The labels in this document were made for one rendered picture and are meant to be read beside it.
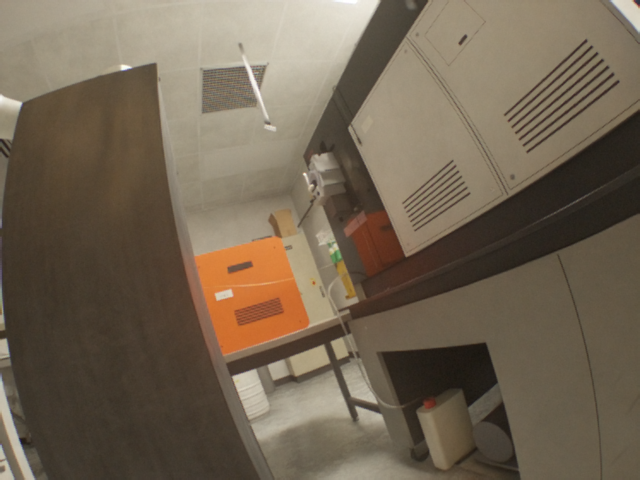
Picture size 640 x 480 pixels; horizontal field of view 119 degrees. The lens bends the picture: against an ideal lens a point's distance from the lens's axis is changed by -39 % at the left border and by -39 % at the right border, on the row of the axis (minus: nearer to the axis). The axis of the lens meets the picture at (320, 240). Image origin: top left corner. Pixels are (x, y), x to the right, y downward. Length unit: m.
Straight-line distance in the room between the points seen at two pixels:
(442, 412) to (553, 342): 0.67
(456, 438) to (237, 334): 0.94
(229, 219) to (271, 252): 3.42
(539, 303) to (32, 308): 0.73
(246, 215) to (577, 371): 4.59
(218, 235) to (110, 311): 4.33
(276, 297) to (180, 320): 1.01
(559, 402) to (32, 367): 0.80
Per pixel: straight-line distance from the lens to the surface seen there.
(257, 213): 4.82
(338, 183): 1.13
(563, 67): 0.60
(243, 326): 1.27
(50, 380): 0.37
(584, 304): 0.56
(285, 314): 1.30
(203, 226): 4.69
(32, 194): 0.44
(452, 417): 1.23
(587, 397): 0.64
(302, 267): 4.25
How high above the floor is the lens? 0.73
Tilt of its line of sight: 14 degrees up
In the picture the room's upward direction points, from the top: 20 degrees counter-clockwise
